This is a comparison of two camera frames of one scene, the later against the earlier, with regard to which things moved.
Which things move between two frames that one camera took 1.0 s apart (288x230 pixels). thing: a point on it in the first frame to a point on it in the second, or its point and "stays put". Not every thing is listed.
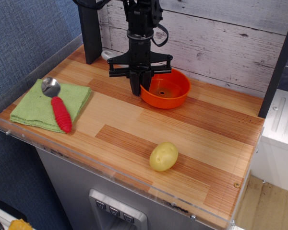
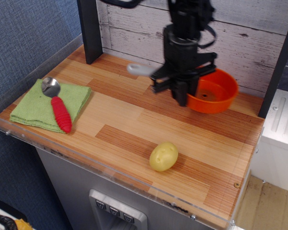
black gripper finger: [145, 79] to [192, 83]
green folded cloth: [35, 109] stays put
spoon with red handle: [51, 86] stays put
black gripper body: [139, 58] to [182, 61]
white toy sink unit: [275, 160] stays put
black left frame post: [90, 20] stays put
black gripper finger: [135, 83] to [179, 89]
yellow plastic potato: [163, 156] stays put
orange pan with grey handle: [166, 89] to [216, 91]
